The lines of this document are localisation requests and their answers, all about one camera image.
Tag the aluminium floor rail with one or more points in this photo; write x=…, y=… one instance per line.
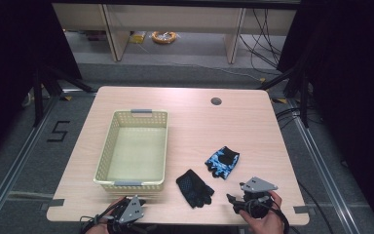
x=328, y=169
x=16, y=162

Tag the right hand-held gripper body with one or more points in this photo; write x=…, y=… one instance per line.
x=256, y=198

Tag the black glove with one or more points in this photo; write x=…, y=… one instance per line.
x=194, y=188

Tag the person's right hand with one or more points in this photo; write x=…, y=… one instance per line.
x=266, y=218

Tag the cream plastic basket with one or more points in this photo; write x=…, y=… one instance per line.
x=134, y=149

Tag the grey table grommet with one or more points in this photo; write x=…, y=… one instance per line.
x=216, y=101

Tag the black metal stand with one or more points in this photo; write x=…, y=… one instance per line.
x=50, y=84
x=292, y=87

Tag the person's left hand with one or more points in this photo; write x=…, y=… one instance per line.
x=105, y=217

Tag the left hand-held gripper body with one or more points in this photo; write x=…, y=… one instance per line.
x=130, y=210

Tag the blue camouflage fingerless glove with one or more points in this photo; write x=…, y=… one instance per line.
x=222, y=162

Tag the yellow packet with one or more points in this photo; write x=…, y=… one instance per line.
x=137, y=37

